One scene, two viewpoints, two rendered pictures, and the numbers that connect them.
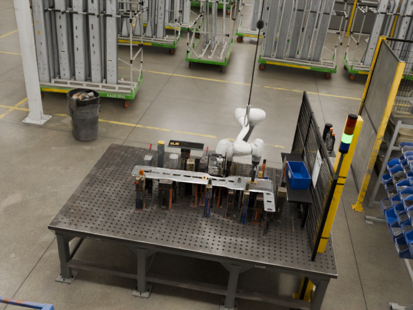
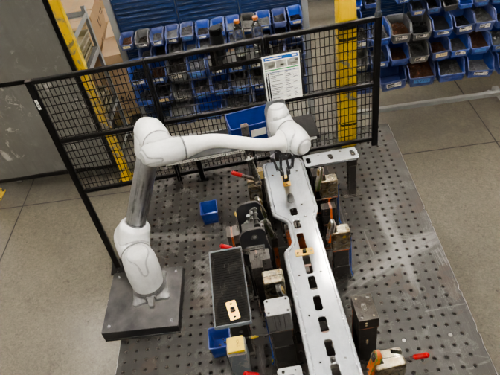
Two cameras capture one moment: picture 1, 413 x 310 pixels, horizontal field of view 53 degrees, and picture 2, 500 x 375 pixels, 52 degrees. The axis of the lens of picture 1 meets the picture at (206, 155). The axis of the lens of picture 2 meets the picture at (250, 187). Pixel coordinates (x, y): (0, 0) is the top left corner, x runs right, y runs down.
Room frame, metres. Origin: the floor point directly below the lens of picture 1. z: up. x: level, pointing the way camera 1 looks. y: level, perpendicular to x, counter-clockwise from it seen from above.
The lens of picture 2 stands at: (3.61, 1.47, 2.74)
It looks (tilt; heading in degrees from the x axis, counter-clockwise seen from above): 42 degrees down; 268
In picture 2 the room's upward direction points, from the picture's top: 11 degrees counter-clockwise
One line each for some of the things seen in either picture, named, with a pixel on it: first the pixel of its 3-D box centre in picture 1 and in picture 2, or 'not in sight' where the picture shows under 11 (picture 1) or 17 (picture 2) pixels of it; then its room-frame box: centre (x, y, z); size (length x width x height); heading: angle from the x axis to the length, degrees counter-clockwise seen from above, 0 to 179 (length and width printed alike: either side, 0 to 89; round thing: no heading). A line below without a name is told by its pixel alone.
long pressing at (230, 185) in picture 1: (202, 178); (306, 255); (3.37, 0.02, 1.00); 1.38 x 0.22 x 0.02; 88
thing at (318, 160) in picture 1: (317, 169); (282, 77); (3.24, -1.02, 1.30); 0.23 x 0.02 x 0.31; 178
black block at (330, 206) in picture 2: (230, 204); (329, 225); (3.19, -0.27, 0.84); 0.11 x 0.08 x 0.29; 178
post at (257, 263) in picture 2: (196, 173); (262, 291); (3.59, 0.09, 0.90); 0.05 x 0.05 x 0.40; 88
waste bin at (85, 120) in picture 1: (85, 115); not in sight; (5.82, 1.95, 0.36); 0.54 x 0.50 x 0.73; 174
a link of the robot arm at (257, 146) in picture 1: (256, 147); (280, 120); (3.36, -0.45, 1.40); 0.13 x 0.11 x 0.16; 107
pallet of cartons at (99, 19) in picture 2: not in sight; (112, 50); (4.57, -3.54, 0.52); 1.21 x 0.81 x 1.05; 88
